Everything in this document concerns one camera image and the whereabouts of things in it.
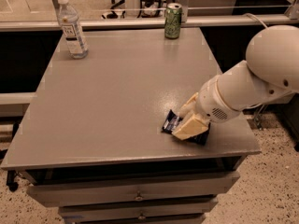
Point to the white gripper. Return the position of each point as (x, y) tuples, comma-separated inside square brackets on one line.
[(209, 102)]

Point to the blue rxbar blueberry wrapper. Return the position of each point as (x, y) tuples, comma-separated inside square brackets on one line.
[(172, 121)]

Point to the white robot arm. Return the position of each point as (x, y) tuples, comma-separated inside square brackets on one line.
[(269, 72)]

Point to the green soda can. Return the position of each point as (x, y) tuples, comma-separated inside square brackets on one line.
[(172, 24)]

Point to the grey upper drawer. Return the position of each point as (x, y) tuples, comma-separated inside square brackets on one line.
[(134, 189)]

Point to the grey drawer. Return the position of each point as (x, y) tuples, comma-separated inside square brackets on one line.
[(134, 189), (137, 210)]

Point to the grey metal railing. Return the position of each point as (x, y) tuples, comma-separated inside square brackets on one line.
[(142, 23)]

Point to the grey lower drawer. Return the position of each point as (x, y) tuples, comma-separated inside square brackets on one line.
[(137, 210)]

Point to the clear plastic water bottle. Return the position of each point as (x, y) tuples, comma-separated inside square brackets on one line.
[(72, 30)]

